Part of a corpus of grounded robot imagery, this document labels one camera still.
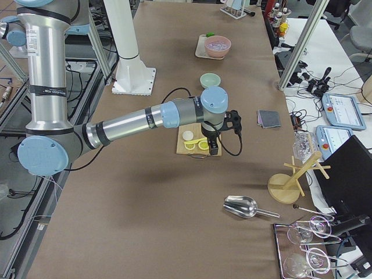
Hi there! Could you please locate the pile of clear ice cubes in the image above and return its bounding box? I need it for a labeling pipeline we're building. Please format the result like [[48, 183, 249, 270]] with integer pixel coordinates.
[[206, 41, 229, 51]]

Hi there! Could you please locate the cream rectangular rabbit tray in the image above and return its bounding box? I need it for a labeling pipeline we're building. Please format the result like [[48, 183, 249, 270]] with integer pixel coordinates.
[[195, 34, 224, 60]]

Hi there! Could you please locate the upper blue teach pendant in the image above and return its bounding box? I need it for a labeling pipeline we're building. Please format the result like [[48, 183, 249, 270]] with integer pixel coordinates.
[[321, 93, 367, 131]]

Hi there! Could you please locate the lower blue teach pendant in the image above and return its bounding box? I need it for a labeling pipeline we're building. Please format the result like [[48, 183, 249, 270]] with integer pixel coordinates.
[[316, 125, 353, 160]]

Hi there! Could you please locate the blue teach pendant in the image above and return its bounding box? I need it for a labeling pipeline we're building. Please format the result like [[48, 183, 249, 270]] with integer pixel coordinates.
[[316, 125, 353, 160], [321, 93, 367, 131]]

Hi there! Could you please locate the aluminium frame post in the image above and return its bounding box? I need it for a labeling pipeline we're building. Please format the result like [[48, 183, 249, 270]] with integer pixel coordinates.
[[277, 0, 329, 91]]

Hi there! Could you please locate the mint green bowl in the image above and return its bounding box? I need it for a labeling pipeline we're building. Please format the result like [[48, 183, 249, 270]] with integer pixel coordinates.
[[199, 73, 221, 89]]

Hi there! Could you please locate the wooden mug tree stand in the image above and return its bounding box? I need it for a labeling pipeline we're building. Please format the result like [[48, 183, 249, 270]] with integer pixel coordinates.
[[267, 151, 331, 204]]

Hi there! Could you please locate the upper upside-down wine glass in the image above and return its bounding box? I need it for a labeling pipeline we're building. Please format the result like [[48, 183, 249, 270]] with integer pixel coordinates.
[[287, 215, 331, 245]]

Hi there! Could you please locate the black wire glass rack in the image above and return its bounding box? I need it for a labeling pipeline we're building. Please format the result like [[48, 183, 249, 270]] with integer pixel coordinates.
[[273, 220, 348, 278]]

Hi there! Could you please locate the yellow plastic knife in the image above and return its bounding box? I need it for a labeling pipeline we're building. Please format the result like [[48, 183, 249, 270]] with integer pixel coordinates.
[[184, 137, 207, 145]]

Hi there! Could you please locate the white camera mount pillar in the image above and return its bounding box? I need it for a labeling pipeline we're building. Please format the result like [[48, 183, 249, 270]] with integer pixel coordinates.
[[104, 0, 156, 96]]

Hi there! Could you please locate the lemon slice near bun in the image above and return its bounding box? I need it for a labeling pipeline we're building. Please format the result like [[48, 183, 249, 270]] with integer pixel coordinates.
[[198, 139, 209, 151]]

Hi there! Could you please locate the upside-down wine glass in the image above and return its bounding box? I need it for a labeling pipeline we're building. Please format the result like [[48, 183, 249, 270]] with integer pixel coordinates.
[[282, 248, 331, 278], [287, 215, 331, 245]]

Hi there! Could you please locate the black monitor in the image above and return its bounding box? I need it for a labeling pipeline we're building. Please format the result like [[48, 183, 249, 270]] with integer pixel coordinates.
[[314, 135, 371, 216]]

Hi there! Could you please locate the lower upside-down wine glass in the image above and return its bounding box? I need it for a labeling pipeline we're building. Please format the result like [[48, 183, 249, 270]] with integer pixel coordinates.
[[282, 248, 331, 278]]

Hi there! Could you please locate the grey folded cloth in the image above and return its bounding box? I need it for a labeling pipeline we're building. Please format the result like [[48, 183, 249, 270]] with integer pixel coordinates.
[[257, 110, 281, 128]]

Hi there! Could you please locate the pink bowl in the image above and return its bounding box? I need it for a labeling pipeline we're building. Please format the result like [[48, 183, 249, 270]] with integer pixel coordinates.
[[204, 35, 231, 58]]

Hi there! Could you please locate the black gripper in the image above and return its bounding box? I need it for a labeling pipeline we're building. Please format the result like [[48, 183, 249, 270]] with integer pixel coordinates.
[[208, 110, 242, 155]]

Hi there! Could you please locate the bamboo cutting board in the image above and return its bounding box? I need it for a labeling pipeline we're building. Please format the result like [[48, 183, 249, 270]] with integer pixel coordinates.
[[176, 123, 210, 156]]

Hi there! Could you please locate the thin metal stirring rod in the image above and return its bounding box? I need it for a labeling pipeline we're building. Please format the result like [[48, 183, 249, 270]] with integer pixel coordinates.
[[292, 203, 332, 217]]

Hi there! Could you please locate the metal ice scoop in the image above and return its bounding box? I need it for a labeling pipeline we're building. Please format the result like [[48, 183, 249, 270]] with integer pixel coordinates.
[[223, 195, 280, 219]]

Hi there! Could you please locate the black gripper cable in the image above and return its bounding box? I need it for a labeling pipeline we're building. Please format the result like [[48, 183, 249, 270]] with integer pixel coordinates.
[[162, 87, 244, 158]]

